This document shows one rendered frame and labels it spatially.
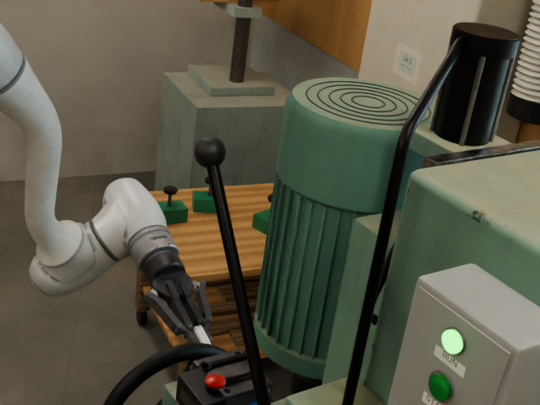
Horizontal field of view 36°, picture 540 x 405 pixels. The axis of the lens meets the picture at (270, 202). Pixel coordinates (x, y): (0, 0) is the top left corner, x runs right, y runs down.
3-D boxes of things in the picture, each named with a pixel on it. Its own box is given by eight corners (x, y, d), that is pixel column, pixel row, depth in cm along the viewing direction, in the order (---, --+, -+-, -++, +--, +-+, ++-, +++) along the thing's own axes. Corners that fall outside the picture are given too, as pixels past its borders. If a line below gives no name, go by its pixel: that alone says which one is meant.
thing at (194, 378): (238, 366, 133) (242, 338, 130) (275, 407, 125) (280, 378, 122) (165, 387, 126) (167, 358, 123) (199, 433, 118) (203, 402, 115)
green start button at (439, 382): (427, 389, 61) (434, 363, 60) (450, 409, 59) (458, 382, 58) (421, 391, 60) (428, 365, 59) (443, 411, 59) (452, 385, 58)
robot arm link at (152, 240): (174, 222, 163) (186, 243, 160) (164, 252, 169) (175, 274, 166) (132, 229, 158) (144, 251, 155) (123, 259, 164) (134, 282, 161)
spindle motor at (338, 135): (336, 290, 112) (378, 71, 99) (423, 363, 100) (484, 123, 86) (225, 317, 103) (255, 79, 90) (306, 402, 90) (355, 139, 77)
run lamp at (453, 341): (442, 344, 59) (447, 321, 58) (461, 360, 57) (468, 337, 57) (435, 346, 58) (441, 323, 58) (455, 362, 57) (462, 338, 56)
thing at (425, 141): (448, 182, 85) (488, 19, 78) (506, 214, 80) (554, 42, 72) (390, 191, 81) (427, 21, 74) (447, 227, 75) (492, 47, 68)
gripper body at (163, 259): (144, 253, 156) (163, 290, 151) (183, 246, 161) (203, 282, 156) (136, 278, 161) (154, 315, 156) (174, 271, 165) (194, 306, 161)
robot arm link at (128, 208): (181, 237, 168) (127, 272, 168) (151, 184, 177) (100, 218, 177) (159, 214, 159) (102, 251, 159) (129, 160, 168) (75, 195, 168)
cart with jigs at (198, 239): (283, 298, 334) (306, 153, 306) (351, 385, 288) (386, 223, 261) (124, 319, 306) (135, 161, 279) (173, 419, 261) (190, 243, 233)
